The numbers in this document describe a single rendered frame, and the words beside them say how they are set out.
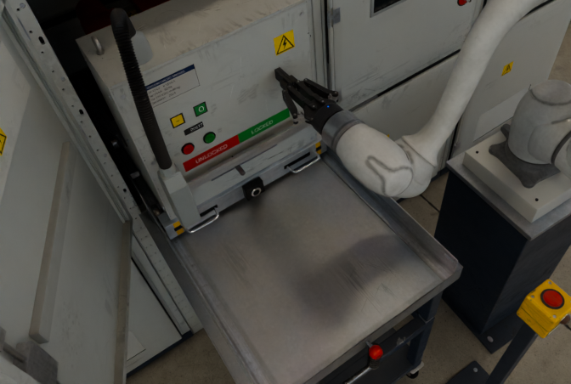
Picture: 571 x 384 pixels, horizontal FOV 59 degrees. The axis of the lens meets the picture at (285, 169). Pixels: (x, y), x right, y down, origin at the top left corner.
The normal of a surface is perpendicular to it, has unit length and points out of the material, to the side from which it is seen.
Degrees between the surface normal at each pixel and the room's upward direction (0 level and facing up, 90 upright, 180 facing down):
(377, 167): 39
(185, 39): 0
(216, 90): 90
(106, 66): 0
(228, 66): 90
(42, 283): 0
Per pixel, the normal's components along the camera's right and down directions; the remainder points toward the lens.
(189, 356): -0.10, -0.65
